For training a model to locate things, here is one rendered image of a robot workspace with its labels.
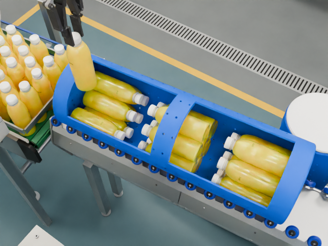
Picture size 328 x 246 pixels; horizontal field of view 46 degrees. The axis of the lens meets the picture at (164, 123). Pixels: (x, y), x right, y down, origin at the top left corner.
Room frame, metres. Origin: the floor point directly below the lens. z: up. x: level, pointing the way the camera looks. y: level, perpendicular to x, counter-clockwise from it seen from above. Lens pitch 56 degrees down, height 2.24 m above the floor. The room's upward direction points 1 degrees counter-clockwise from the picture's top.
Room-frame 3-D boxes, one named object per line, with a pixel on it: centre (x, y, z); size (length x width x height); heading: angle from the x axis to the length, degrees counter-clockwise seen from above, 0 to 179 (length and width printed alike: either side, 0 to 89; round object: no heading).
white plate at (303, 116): (0.83, -0.60, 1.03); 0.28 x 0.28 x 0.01
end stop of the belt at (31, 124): (1.02, 0.45, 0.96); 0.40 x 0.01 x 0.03; 152
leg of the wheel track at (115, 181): (1.01, 0.29, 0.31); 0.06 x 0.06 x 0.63; 62
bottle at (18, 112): (0.89, 0.57, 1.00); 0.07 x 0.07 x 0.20
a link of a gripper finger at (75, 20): (0.87, 0.25, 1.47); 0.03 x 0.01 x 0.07; 62
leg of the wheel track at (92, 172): (0.89, 0.36, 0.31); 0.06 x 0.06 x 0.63; 62
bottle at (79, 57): (0.85, 0.26, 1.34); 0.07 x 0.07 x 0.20
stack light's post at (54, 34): (1.48, 0.55, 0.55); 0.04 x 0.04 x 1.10; 62
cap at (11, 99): (0.89, 0.57, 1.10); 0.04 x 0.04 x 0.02
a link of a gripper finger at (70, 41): (0.83, 0.27, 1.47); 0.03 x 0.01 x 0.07; 62
